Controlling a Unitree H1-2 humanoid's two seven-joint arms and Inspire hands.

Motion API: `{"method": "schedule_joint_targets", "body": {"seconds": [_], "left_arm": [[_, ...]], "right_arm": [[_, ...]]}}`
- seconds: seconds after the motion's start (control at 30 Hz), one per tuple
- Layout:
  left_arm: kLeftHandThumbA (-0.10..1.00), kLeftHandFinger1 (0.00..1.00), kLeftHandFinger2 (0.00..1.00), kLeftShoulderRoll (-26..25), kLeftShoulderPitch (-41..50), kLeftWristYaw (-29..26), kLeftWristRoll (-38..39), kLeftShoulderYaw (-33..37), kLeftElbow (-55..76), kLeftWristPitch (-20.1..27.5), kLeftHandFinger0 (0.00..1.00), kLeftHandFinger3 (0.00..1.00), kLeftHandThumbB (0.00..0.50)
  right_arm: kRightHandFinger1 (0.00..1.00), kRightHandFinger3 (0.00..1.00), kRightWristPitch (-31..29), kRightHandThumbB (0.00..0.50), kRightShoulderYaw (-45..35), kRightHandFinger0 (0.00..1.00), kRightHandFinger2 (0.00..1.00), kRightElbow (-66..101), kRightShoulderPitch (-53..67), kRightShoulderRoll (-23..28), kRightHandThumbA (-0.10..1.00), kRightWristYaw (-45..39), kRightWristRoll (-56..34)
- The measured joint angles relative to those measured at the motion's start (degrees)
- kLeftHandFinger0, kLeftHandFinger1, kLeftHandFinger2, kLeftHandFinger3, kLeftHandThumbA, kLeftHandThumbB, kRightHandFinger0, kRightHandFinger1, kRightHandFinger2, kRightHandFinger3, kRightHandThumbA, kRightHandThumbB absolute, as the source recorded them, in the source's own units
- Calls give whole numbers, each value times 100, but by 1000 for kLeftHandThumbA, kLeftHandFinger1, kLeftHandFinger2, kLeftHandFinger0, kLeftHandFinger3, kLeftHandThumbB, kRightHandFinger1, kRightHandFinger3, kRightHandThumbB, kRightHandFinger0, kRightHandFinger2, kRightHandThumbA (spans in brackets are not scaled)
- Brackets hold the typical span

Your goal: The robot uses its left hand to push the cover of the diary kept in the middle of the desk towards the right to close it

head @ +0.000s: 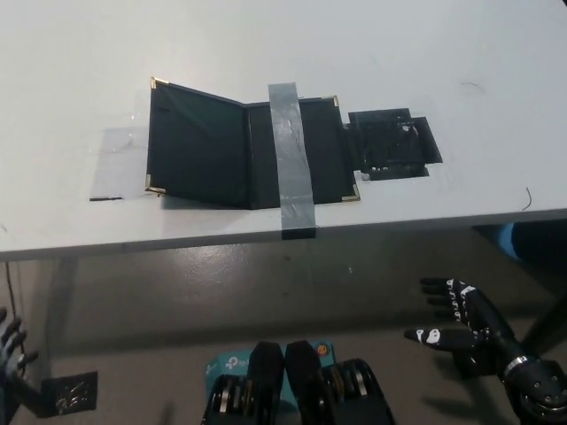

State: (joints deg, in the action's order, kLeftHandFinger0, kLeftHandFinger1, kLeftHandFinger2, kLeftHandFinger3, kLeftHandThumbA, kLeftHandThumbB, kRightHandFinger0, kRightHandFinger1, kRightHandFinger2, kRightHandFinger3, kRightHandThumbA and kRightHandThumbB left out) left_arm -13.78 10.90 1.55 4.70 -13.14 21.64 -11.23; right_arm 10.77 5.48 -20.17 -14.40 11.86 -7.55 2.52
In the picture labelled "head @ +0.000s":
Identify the black metal bar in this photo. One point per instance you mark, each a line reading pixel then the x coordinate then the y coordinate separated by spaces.
pixel 32 398

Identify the teal router box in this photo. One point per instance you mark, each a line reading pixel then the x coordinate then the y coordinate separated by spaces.
pixel 230 363

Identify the blue object under table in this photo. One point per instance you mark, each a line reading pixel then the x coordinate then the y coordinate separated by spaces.
pixel 504 241

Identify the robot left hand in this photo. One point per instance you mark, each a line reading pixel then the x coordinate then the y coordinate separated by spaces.
pixel 11 350

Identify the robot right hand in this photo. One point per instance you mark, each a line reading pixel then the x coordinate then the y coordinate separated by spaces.
pixel 483 327

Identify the grey duct tape strip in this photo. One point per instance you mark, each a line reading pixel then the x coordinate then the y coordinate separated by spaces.
pixel 290 146

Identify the grey table leg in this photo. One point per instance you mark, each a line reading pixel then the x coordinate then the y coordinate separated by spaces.
pixel 59 305

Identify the clear plastic tape patch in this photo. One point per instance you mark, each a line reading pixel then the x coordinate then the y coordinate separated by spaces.
pixel 116 164

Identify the black tape patch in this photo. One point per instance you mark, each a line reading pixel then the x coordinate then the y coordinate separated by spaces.
pixel 385 146

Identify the robot body black blocks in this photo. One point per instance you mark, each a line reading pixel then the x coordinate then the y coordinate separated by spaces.
pixel 305 389

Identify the black table leg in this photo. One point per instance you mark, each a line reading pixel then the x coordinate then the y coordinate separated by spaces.
pixel 547 319

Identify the black diary with gold corners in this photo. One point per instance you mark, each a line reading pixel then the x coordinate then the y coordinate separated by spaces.
pixel 199 146

